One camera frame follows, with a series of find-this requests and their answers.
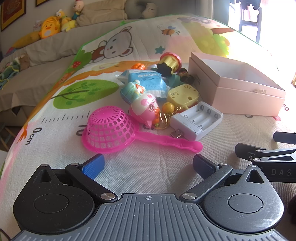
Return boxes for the beige covered sofa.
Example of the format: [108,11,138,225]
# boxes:
[0,14,148,127]

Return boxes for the gold bell keychain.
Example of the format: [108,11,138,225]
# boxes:
[153,103,184,131]

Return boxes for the brown toy figure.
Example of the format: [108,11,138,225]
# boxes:
[179,69,195,85]

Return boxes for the red yellow lantern toy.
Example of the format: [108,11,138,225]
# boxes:
[157,52,181,77]

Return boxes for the beige pillow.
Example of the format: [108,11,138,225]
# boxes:
[76,0,128,27]

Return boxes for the pink plastic strainer scoop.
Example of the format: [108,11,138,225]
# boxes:
[82,106,203,154]

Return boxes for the grey neck pillow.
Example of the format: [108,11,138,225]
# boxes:
[125,0,145,19]

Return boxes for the teal cartoon toy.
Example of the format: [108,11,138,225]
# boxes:
[120,79,147,105]

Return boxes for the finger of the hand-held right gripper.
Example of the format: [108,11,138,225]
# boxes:
[273,131,296,145]
[235,143,296,166]

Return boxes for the yellow duck plush backpack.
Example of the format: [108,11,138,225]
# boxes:
[38,16,62,39]

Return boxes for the grey bear plush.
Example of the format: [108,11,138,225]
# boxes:
[141,2,160,19]

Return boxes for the pink pig toy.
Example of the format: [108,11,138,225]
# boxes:
[129,92,160,129]

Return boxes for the small framed picture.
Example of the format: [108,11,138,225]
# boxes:
[35,0,59,7]

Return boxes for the small brown plush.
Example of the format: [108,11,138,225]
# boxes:
[18,53,31,70]

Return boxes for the teal plastic toy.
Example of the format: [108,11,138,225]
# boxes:
[165,72,184,89]

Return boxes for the cartoon printed play mat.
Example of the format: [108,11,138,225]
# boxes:
[0,13,296,241]

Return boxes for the long yellow plush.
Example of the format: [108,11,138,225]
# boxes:
[4,30,41,56]

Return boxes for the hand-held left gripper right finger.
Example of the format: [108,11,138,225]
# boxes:
[181,153,267,206]

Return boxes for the large framed picture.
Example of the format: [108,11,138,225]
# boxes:
[0,0,26,32]

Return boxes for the white battery charger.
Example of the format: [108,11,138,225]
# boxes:
[170,101,224,141]

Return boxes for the blue wet wipes packet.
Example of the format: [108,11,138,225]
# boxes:
[116,70,171,100]

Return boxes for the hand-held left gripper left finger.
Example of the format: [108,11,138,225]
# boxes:
[33,153,119,204]

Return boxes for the yellow duck plush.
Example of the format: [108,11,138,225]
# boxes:
[55,9,77,32]

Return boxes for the dark chair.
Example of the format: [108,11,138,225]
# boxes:
[238,0,263,44]

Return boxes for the pink cardboard box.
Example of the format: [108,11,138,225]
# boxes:
[187,51,287,117]

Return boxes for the small cartoon doll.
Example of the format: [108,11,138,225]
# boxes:
[71,0,85,20]

